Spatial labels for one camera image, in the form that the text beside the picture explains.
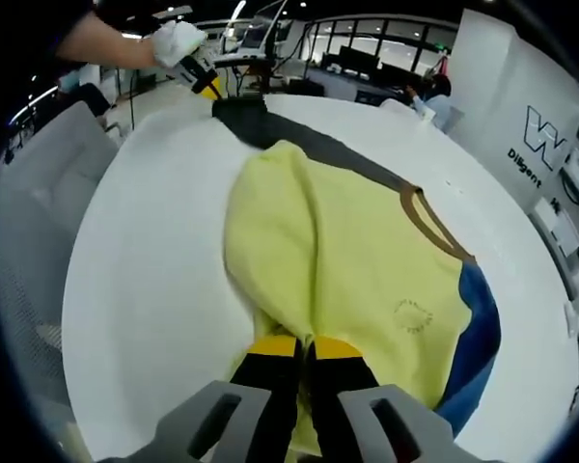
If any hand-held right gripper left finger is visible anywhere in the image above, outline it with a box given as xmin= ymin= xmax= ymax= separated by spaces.
xmin=149 ymin=335 xmax=303 ymax=463

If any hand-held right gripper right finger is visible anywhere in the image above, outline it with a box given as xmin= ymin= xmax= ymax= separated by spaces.
xmin=308 ymin=335 xmax=457 ymax=463

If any yellow blue grey garment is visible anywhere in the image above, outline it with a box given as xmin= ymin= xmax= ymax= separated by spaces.
xmin=210 ymin=94 xmax=506 ymax=457

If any white side desk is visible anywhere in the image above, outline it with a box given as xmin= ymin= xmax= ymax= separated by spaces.
xmin=211 ymin=45 xmax=290 ymax=68

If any black computer monitor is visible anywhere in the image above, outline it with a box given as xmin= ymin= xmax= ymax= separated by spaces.
xmin=380 ymin=62 xmax=424 ymax=91
xmin=337 ymin=45 xmax=382 ymax=73

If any white chair back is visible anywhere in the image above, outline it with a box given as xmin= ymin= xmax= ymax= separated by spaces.
xmin=378 ymin=97 xmax=416 ymax=115

